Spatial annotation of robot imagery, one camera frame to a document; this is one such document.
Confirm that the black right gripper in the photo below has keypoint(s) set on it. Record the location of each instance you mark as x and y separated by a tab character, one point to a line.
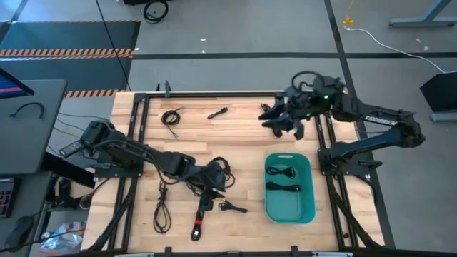
298	105

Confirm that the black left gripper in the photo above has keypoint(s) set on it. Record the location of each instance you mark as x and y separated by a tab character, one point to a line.
210	175

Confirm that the teal plastic bin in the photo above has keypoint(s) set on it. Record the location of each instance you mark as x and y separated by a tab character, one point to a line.
291	207

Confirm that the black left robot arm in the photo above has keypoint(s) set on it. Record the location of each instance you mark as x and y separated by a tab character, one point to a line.
121	141

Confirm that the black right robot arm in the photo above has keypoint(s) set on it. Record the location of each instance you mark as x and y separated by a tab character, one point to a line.
378	119

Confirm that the silver light bar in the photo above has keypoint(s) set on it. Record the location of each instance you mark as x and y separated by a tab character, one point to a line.
332	255
134	255

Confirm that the black equipment under desk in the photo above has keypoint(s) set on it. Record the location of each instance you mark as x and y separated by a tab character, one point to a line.
66	192

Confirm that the black remote control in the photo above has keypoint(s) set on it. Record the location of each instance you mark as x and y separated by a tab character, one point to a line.
71	148

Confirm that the crumpled plastic bag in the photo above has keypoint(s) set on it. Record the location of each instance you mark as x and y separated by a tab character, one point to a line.
64	237

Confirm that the black panel on stand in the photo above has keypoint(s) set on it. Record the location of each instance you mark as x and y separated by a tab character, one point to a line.
442	93

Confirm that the gray metal desk leg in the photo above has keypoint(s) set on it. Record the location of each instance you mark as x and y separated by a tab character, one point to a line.
421	22

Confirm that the gray desk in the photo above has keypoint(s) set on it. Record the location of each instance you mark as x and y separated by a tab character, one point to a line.
32	142

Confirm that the black computer mouse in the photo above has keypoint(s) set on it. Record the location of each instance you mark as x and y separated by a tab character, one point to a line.
19	232

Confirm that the computer keyboard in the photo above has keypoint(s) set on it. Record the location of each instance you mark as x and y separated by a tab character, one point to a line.
5	200

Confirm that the black mat with hazard stripes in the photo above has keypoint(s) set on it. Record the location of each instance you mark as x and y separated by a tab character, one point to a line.
71	35

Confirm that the computer monitor with lit screen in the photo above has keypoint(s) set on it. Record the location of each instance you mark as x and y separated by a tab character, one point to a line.
10	87

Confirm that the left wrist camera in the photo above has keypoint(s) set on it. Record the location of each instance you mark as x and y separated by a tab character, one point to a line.
206	201

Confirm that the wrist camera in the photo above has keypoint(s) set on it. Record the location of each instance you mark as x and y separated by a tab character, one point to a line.
206	201
299	130

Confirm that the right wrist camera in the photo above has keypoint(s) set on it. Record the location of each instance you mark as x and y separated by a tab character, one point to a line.
299	130

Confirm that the black aluminium table frame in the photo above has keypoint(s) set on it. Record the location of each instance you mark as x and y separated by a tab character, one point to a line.
232	94

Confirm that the black clamp bracket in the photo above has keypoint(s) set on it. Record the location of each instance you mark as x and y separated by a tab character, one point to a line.
294	251
166	87
168	251

